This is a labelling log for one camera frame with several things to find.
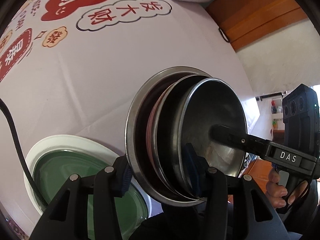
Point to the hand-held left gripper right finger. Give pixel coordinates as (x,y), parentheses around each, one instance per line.
(193,170)

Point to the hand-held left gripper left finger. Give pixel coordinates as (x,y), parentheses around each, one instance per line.
(125,177)

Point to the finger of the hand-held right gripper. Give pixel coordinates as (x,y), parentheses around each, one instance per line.
(232,137)

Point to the wide steel bowl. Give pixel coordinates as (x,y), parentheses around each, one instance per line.
(131,140)

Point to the small steel bowl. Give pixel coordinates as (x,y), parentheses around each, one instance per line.
(212,105)

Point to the pink-bottomed steel bowl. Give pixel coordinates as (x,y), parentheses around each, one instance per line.
(170,120)

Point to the white paper plate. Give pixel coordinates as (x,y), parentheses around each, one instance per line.
(75,142)

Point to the person's right hand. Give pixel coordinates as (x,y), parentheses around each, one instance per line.
(275,192)

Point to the wooden sliding door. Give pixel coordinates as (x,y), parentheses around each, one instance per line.
(250,12)

